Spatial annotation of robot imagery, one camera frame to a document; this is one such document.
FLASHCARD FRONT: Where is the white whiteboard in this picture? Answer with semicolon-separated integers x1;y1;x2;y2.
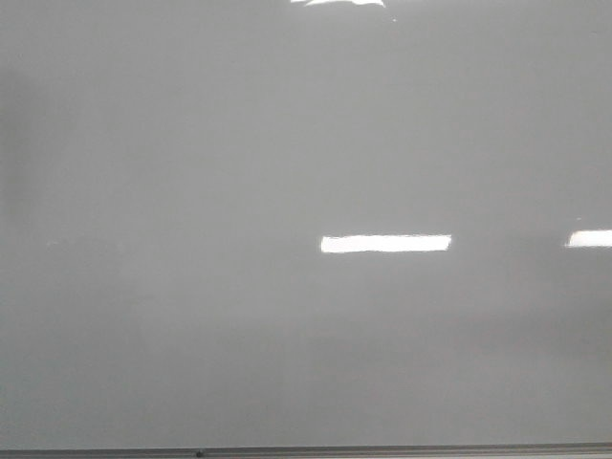
1;1;611;449

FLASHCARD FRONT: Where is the grey aluminium whiteboard frame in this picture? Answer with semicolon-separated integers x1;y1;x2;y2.
1;442;611;458

